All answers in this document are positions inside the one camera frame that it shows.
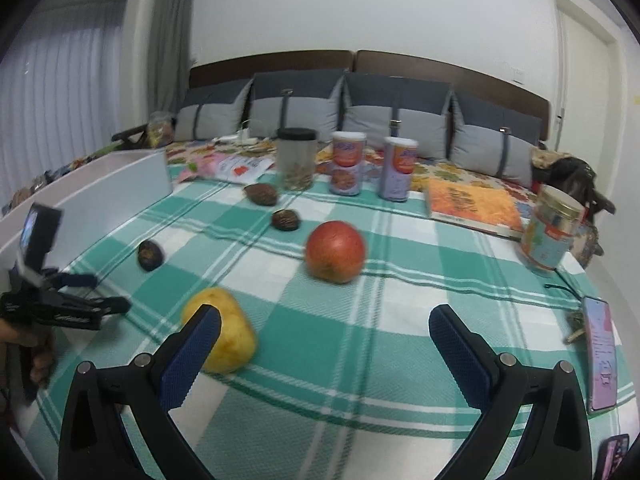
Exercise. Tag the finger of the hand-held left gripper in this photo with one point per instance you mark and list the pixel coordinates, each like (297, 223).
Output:
(77, 280)
(107, 306)

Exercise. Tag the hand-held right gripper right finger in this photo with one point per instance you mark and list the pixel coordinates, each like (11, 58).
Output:
(460, 360)

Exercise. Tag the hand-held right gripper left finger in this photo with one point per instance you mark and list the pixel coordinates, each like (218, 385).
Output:
(192, 355)

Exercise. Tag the yellow pear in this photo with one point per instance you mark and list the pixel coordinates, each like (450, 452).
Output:
(232, 335)

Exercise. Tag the long white box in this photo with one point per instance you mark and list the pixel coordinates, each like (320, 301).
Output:
(125, 180)

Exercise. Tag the red apple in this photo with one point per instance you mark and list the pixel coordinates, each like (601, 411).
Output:
(335, 251)

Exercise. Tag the person's left hand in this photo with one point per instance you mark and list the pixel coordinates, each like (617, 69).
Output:
(42, 365)

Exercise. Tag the dark passion fruit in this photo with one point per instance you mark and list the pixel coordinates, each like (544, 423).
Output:
(149, 256)

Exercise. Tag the green white plaid cloth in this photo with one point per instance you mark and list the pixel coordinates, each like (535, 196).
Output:
(350, 410)

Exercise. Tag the bunch of keys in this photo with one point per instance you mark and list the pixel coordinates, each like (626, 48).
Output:
(575, 322)

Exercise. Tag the silver-edged smartphone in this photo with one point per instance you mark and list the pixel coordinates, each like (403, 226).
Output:
(600, 355)

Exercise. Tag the dark wooden armrest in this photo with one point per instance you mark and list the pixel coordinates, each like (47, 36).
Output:
(602, 202)
(130, 136)

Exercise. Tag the clear jar with gold lid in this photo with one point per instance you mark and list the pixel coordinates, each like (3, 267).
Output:
(549, 235)

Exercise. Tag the orange book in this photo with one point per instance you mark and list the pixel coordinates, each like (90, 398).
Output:
(470, 205)

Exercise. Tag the wrinkled brown passion fruit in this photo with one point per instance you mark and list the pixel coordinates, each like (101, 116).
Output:
(286, 220)

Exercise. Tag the clear bag of snacks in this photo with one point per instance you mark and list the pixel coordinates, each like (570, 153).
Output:
(160, 131)

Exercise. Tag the white sheer curtain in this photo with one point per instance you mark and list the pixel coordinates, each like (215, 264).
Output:
(60, 110)

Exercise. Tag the dark brown avocado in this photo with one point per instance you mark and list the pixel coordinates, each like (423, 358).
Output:
(261, 194)

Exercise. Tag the pink white snack packet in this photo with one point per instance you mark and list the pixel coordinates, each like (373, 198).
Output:
(235, 166)

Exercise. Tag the floral blanket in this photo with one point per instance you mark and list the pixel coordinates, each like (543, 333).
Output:
(440, 169)

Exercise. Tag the grey two-tone cushion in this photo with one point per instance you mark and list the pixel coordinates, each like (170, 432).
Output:
(400, 105)
(210, 117)
(490, 150)
(300, 110)

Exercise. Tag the black and red bag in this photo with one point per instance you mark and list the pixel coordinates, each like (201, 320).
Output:
(570, 175)

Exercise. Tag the clear jar with dark lid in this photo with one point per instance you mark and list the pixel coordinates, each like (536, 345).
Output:
(296, 160)

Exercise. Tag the grey curtain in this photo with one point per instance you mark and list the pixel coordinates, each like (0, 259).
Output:
(172, 40)

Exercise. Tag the white door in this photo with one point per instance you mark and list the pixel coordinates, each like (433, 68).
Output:
(585, 75)

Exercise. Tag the white light switch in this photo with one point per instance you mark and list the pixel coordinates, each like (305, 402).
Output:
(519, 76)

